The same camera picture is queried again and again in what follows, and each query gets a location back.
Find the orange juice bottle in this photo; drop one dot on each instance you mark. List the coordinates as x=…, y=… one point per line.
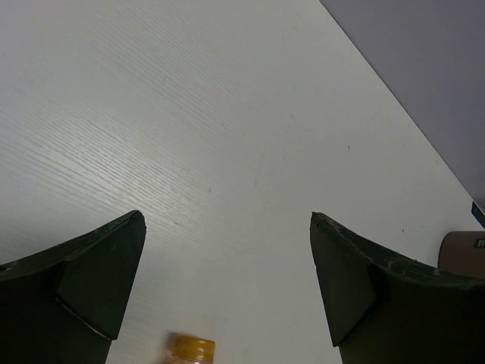
x=188, y=349

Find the brown cylindrical bin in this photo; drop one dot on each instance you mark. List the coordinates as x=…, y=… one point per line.
x=462, y=252

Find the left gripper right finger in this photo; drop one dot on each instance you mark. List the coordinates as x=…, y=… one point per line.
x=383, y=307

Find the blue table corner sticker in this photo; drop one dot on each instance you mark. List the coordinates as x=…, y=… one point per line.
x=478, y=214

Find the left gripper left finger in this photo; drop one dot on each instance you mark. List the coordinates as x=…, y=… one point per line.
x=66, y=304

